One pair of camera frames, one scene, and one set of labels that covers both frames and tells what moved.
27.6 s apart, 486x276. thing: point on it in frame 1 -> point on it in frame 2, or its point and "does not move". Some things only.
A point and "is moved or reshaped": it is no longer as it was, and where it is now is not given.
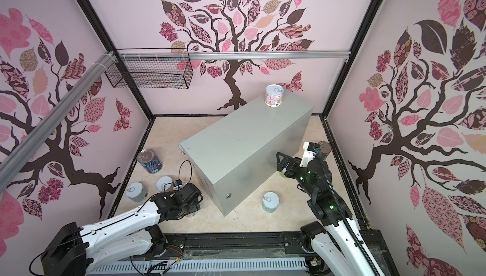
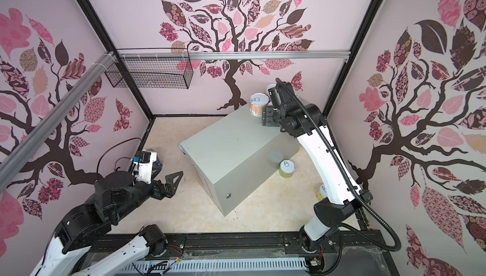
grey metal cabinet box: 236,155 does not move
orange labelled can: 163,183 is moved or reshaped
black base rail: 254,245 does not move
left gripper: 193,208 -> 171,188
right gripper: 288,160 -> 266,119
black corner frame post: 112,49 does not move
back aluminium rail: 230,55 does not move
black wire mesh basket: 167,68 does not move
